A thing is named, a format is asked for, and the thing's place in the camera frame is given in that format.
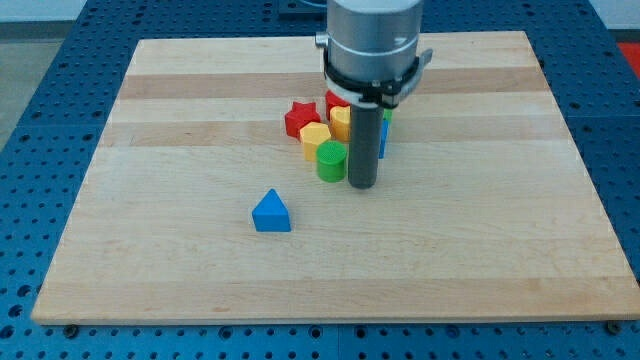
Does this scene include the red block behind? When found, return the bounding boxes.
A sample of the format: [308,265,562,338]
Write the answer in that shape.
[325,90,350,120]

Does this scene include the green cylinder block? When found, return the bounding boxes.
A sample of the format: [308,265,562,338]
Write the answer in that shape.
[316,141,347,183]

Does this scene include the wooden board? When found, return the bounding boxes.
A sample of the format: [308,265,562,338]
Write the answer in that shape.
[31,32,639,325]

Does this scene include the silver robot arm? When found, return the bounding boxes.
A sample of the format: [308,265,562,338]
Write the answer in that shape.
[315,0,433,109]

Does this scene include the red star block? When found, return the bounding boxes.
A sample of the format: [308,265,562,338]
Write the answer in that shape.
[284,101,321,139]

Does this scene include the blue triangle block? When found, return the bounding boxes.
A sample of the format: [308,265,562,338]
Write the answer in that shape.
[251,189,292,232]

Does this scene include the green block behind rod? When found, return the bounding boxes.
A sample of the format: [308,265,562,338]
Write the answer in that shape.
[383,109,393,122]

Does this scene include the blue block behind rod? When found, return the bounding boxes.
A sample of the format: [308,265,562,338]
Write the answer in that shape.
[378,119,390,159]

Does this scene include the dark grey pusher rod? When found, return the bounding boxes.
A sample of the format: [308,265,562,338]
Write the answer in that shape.
[347,105,383,189]

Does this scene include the yellow pentagon block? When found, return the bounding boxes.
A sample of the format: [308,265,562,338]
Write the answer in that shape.
[299,122,332,162]

